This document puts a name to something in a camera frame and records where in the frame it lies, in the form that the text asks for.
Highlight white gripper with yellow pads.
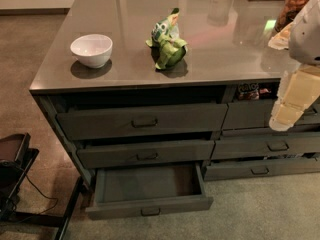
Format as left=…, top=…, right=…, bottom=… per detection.
left=269, top=64, right=320, bottom=131

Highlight grey drawer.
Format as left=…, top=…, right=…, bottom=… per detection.
left=222, top=99, right=320, bottom=130
left=203, top=157, right=320, bottom=181
left=57, top=103, right=227, bottom=140
left=86, top=163, right=213, bottom=219
left=212, top=132, right=320, bottom=160
left=77, top=140, right=214, bottom=169

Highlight snack packets in drawer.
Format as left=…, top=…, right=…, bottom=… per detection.
left=236, top=83, right=278, bottom=100

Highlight grey drawer cabinet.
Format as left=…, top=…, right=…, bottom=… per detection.
left=30, top=0, right=319, bottom=183

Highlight glass jar of snacks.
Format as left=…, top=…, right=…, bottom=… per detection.
left=274, top=0, right=309, bottom=32

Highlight green crumpled snack bag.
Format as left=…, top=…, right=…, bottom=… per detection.
left=146, top=8, right=187, bottom=70

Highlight white ceramic bowl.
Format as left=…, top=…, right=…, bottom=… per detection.
left=70, top=34, right=113, bottom=68

